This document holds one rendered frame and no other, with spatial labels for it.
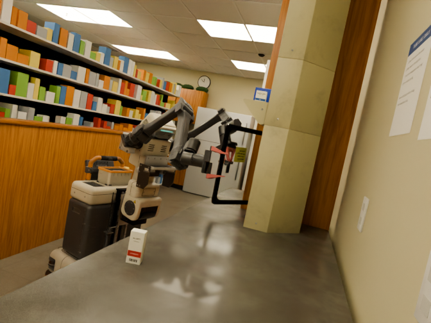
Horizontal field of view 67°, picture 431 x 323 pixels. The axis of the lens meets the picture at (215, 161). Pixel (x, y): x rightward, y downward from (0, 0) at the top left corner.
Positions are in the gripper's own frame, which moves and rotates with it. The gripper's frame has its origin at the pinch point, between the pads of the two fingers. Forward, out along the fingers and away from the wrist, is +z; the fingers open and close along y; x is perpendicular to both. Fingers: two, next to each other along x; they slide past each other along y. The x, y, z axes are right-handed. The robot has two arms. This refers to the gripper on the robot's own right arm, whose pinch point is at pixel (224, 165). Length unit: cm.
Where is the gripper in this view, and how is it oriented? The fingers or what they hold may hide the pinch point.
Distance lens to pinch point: 140.2
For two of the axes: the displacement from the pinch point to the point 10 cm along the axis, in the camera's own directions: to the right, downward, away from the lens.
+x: 2.4, 0.9, 9.7
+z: 9.5, 1.7, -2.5
